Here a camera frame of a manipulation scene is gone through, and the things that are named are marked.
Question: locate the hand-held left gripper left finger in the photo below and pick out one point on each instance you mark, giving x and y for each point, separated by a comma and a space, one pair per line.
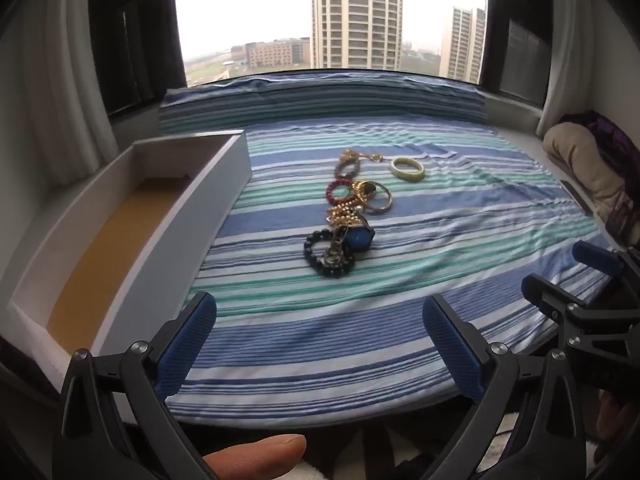
187, 340

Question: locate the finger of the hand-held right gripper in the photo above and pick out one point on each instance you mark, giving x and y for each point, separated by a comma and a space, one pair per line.
595, 257
555, 297

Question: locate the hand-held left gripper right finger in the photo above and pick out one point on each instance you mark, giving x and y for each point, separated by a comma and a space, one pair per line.
452, 345

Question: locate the white drawer with brown bottom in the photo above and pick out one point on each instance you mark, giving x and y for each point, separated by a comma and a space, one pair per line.
115, 240

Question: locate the gold twisted bangle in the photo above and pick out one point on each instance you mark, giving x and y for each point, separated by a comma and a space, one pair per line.
386, 204

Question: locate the person's right hand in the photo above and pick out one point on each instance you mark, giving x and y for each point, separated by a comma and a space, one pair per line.
609, 425

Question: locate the person's left hand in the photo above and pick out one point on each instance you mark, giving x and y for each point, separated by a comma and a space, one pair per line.
255, 455

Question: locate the blue green striped bedsheet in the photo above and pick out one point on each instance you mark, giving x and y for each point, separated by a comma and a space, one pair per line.
400, 270

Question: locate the beige pillow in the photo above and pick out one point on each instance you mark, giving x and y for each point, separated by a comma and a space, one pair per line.
580, 160

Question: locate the green jade bangle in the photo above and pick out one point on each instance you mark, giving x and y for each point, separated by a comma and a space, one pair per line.
395, 167

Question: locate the white curtain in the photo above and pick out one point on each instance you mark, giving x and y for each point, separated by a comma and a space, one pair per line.
65, 85
565, 60

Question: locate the beige apartment building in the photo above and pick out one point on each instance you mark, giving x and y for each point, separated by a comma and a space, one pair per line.
462, 45

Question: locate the low brown building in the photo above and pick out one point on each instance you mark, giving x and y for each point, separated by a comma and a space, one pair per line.
275, 54

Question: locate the tall beige tower building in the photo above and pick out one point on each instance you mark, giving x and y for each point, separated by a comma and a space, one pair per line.
357, 15

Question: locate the dark window frame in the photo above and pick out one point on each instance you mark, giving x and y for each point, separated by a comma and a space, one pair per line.
520, 35
135, 35

